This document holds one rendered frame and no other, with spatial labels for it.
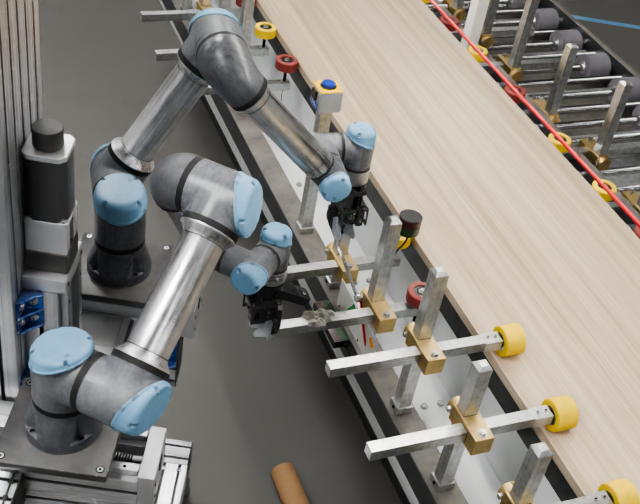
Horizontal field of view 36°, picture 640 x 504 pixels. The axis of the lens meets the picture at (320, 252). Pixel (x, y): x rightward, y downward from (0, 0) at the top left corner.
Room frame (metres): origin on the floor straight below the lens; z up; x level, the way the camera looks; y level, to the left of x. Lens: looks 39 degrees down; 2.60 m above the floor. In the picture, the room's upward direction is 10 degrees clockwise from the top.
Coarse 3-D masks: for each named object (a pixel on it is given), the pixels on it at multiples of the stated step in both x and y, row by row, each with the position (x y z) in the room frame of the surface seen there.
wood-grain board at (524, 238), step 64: (256, 0) 3.63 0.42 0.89; (320, 0) 3.72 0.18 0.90; (384, 0) 3.83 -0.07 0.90; (320, 64) 3.19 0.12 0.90; (384, 64) 3.28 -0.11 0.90; (448, 64) 3.37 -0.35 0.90; (384, 128) 2.83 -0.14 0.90; (448, 128) 2.91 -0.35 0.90; (512, 128) 2.99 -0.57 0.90; (384, 192) 2.47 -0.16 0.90; (448, 192) 2.53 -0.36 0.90; (512, 192) 2.59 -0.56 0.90; (576, 192) 2.66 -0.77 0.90; (448, 256) 2.21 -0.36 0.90; (512, 256) 2.27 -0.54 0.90; (576, 256) 2.32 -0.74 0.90; (512, 320) 1.99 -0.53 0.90; (576, 320) 2.04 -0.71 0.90; (512, 384) 1.75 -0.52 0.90; (576, 384) 1.79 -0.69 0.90; (576, 448) 1.58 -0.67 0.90
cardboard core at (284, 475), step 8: (280, 464) 2.05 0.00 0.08; (288, 464) 2.05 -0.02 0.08; (272, 472) 2.03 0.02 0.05; (280, 472) 2.02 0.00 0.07; (288, 472) 2.02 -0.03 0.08; (296, 472) 2.04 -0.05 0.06; (280, 480) 1.99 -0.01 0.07; (288, 480) 1.99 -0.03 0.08; (296, 480) 2.00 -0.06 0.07; (280, 488) 1.97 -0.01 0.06; (288, 488) 1.96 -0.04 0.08; (296, 488) 1.96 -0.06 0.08; (280, 496) 1.95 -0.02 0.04; (288, 496) 1.93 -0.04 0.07; (296, 496) 1.93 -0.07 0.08; (304, 496) 1.94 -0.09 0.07
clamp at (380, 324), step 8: (368, 296) 2.02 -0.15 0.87; (368, 304) 2.00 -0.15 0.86; (376, 304) 1.99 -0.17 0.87; (384, 304) 2.00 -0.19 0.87; (376, 312) 1.96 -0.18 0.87; (392, 312) 1.97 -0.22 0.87; (376, 320) 1.94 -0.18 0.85; (384, 320) 1.93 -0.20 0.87; (392, 320) 1.95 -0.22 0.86; (376, 328) 1.94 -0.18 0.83; (384, 328) 1.94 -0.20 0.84; (392, 328) 1.95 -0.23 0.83
